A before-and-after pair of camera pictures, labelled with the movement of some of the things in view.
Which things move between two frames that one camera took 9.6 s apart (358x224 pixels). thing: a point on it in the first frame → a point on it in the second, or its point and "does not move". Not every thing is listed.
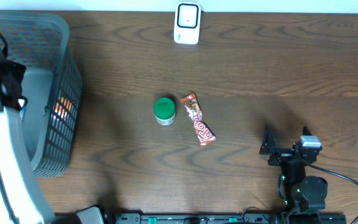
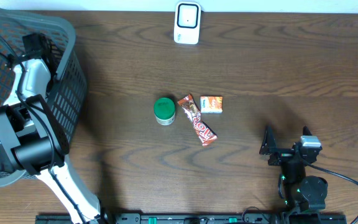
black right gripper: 281,154 does not move
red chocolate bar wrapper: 204,132 does not move
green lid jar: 164,109 does not move
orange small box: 63,107 → 211,104
